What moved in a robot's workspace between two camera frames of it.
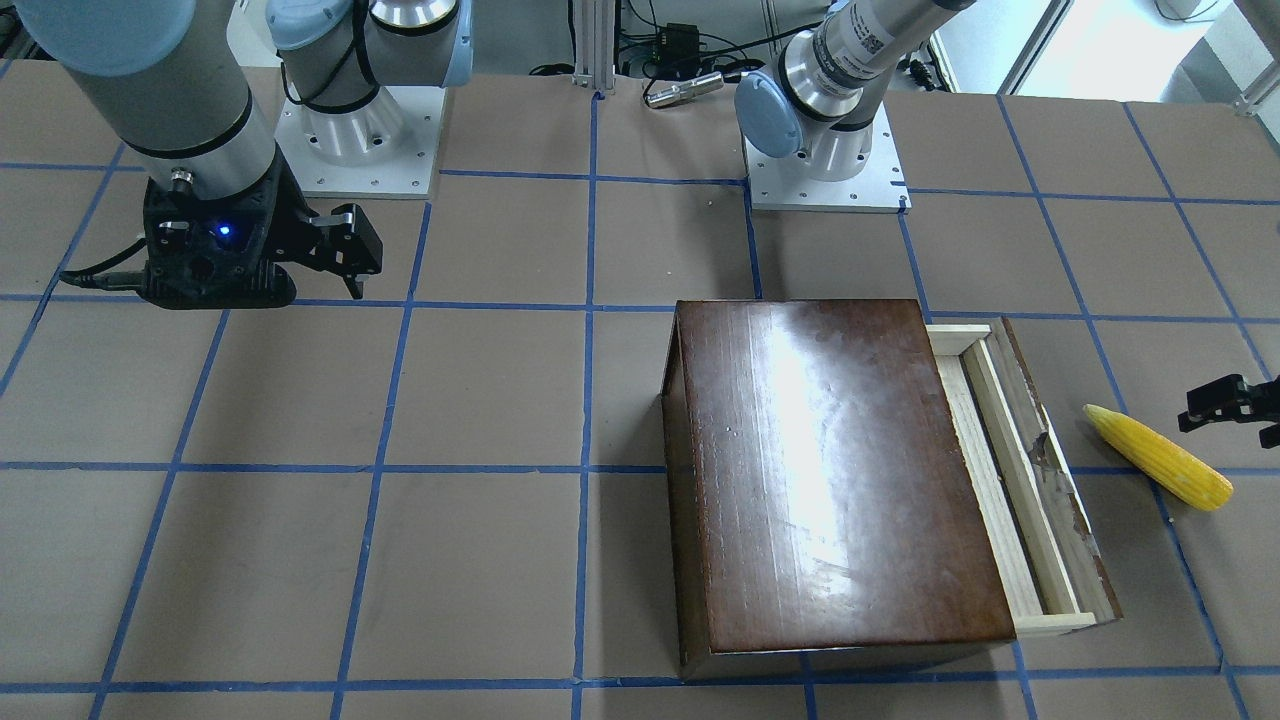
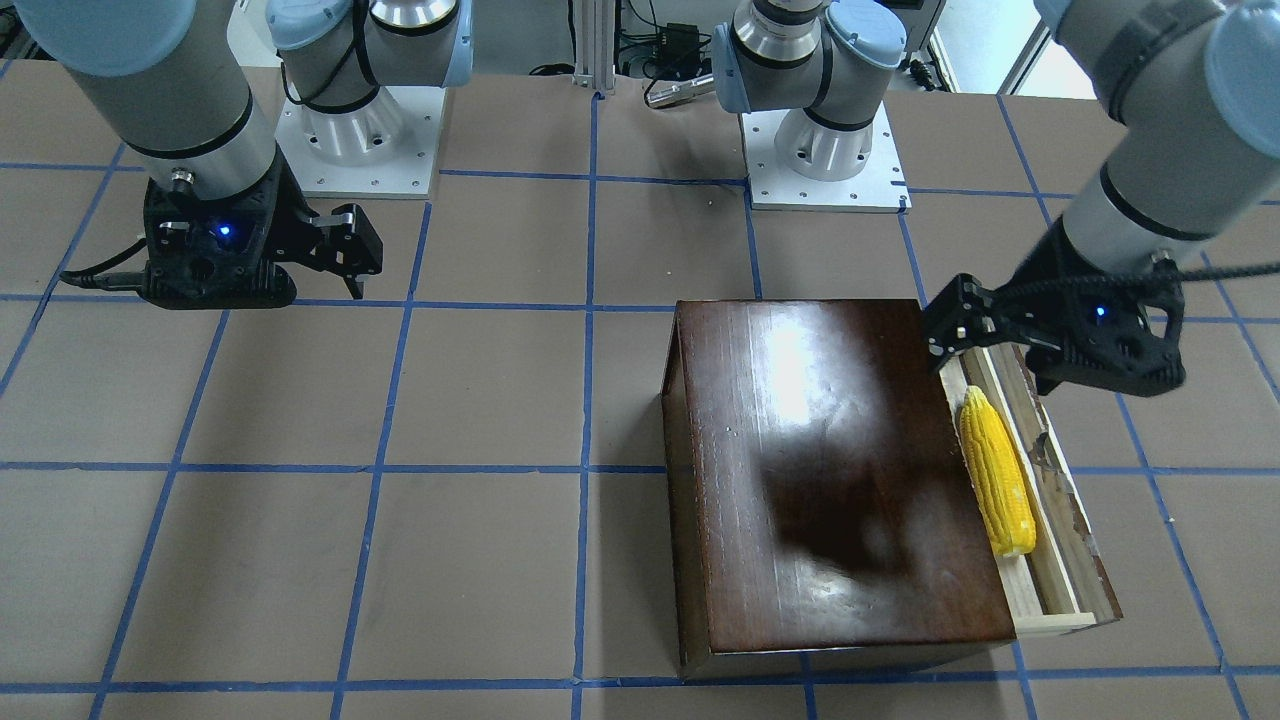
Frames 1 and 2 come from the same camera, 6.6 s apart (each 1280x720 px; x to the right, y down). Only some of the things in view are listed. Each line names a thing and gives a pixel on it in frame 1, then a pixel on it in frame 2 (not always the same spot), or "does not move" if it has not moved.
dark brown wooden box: x=820 y=511 does not move
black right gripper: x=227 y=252 does not move
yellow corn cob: x=1176 y=472 → x=999 y=473
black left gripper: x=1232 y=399 → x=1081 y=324
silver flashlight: x=701 y=85 does not move
